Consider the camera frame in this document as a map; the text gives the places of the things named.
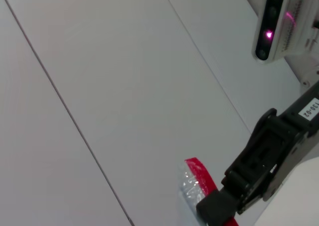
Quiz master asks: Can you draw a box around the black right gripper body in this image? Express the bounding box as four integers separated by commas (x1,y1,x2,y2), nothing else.
275,79,319,162

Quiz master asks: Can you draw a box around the red transparent document bag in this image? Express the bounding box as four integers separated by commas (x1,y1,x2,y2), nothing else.
175,157,241,226

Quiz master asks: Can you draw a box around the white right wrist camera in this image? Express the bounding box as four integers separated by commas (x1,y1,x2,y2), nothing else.
253,0,319,64

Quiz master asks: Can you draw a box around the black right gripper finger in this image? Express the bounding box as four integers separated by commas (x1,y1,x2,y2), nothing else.
195,108,304,226
236,158,304,216

